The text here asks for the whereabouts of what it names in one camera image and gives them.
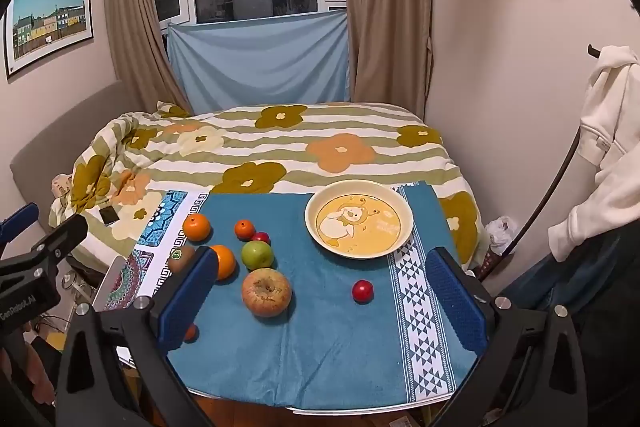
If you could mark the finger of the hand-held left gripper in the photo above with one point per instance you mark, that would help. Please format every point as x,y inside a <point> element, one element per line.
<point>65,234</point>
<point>20,219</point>

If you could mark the large orange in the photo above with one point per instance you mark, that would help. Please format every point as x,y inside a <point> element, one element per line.
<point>226,263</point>

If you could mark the green apple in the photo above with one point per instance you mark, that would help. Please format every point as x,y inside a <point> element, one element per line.
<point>258,255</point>

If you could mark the black smartphone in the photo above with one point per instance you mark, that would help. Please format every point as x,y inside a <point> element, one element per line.
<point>109,215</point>

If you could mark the cream cartoon bowl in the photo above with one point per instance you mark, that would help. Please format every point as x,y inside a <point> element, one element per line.
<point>357,219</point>

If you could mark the black wall hook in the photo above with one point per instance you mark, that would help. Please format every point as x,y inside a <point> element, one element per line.
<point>593,51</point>

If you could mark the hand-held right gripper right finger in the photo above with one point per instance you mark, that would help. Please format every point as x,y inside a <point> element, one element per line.
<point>456,302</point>

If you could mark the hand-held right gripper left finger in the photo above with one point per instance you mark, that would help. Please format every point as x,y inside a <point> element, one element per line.
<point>187,302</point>

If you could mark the white hoodie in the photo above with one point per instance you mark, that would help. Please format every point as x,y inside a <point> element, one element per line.
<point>607,142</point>

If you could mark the black curved hoop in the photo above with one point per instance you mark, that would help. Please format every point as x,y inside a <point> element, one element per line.
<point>547,202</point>

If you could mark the striped floral blanket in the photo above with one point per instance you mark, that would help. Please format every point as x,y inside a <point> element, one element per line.
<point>280,142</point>

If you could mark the mandarin with green stem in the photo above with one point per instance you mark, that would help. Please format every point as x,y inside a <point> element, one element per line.
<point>196,227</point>

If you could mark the light blue hanging cloth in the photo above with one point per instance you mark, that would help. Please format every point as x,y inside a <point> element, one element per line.
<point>260,62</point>

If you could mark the small red fruit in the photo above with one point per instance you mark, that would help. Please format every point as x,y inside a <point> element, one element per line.
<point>262,237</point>
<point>362,291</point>

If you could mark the brown kiwi with sticker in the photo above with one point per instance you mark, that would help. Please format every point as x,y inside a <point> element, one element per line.
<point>179,260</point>

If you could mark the framed houses picture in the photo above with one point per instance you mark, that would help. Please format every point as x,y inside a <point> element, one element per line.
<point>47,24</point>

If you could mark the teal patterned tablecloth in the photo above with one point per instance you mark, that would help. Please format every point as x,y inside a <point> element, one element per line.
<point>320,347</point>

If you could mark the tiny orange kumquat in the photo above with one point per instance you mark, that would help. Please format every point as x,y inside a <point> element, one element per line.
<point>191,333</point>

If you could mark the beige curtain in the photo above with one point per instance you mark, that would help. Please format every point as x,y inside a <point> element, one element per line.
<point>135,22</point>
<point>387,17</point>

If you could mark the person's left hand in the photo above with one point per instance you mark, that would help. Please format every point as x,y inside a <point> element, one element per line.
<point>39,369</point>

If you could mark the small tangerine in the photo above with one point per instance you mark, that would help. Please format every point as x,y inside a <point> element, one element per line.
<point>245,230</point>

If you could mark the wrinkled red-yellow apple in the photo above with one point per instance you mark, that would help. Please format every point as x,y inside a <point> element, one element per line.
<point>266,292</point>

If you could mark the white plastic bag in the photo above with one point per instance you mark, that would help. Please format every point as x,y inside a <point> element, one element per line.
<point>501,234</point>

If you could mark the dark blue garment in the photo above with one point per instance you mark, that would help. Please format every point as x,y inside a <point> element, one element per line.
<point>600,287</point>

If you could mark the beige patterned pillow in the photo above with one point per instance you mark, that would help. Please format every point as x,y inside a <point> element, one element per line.
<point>62,185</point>

